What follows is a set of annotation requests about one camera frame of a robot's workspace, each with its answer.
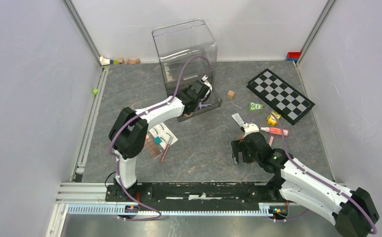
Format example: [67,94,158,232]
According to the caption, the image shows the purple eyelash curler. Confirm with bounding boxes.
[198,103,211,109]

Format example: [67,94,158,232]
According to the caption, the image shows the clear acrylic drawer organizer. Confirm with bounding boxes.
[152,18,222,122]

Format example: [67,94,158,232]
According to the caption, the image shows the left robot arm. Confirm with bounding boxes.
[108,79,212,201]

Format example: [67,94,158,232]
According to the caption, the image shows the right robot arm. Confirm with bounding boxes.
[231,132,380,237]

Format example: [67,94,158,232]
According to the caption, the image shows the pink compact case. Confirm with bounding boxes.
[268,136,274,146]

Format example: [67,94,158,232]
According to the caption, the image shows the pink spray bottle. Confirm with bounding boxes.
[260,127,289,137]

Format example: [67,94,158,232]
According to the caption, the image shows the white cosmetic tube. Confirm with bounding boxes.
[232,113,245,127]

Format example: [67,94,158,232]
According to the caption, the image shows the yellow owl card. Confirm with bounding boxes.
[266,111,281,126]

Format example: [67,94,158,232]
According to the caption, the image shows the wooden cube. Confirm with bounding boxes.
[226,90,235,99]

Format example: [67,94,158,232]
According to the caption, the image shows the green owl card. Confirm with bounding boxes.
[249,102,263,113]

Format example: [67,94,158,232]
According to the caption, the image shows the eyebrow stencil card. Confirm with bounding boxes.
[149,122,178,149]

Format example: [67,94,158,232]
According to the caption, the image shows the teal cube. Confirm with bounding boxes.
[154,136,162,144]

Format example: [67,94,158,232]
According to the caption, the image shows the black white checkerboard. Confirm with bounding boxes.
[247,69,315,125]

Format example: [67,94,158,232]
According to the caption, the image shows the red lip gloss tube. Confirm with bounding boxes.
[160,137,173,163]

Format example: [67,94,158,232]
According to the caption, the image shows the brown eyeshadow palette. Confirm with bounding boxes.
[145,133,162,158]

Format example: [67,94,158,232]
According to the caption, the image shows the small wooden toy blocks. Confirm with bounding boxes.
[99,56,141,66]

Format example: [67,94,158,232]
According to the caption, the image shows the red blue blocks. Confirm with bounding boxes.
[286,51,301,61]

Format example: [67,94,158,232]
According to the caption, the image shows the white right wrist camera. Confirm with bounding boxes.
[242,123,259,137]

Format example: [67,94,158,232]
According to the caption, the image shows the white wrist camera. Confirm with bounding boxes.
[201,75,212,100]
[242,123,259,137]

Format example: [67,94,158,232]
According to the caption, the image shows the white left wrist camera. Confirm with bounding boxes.
[201,75,212,100]

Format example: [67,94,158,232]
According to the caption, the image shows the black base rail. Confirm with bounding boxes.
[105,182,289,212]

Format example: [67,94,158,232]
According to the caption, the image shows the aluminium frame rail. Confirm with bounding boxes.
[62,0,102,67]

